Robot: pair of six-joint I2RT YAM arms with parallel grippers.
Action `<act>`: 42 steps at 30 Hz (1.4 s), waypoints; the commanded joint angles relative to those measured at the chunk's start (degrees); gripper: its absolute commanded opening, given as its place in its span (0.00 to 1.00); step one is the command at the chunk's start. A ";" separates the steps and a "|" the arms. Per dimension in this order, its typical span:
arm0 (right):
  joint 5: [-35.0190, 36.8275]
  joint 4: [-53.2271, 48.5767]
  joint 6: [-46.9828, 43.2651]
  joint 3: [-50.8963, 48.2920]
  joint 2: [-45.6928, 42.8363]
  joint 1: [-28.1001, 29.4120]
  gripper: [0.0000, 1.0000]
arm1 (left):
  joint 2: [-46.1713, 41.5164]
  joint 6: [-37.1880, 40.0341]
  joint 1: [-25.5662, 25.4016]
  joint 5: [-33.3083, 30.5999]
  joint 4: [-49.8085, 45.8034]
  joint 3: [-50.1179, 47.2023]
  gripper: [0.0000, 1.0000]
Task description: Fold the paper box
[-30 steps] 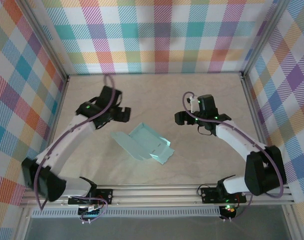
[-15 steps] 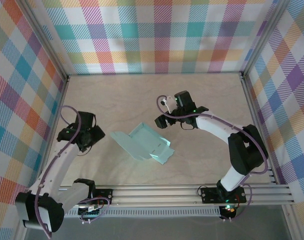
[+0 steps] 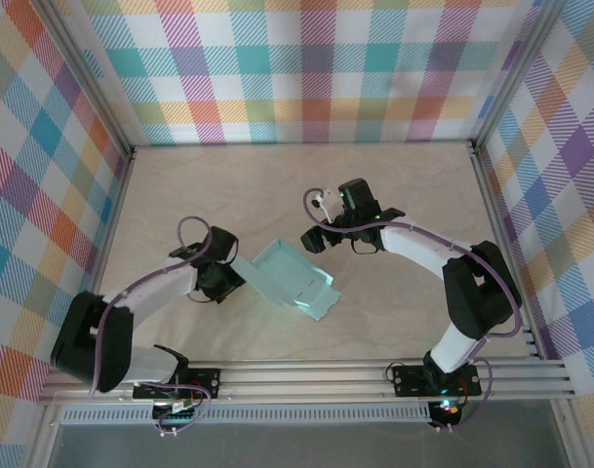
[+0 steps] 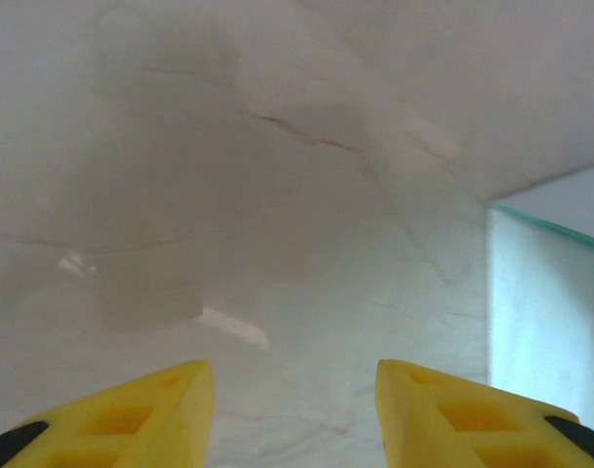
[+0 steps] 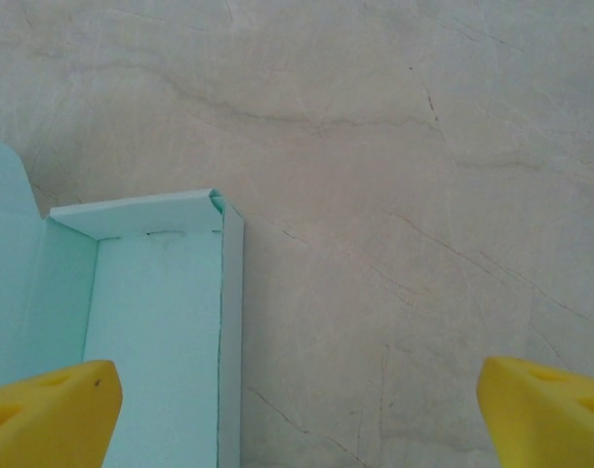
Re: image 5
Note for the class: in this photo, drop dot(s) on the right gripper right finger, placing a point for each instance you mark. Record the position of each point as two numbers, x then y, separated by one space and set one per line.
545 419

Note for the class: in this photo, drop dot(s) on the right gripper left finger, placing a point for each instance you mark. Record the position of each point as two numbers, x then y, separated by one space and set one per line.
48 419

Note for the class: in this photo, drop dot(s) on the mint green paper box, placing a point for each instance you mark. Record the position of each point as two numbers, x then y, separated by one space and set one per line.
155 317

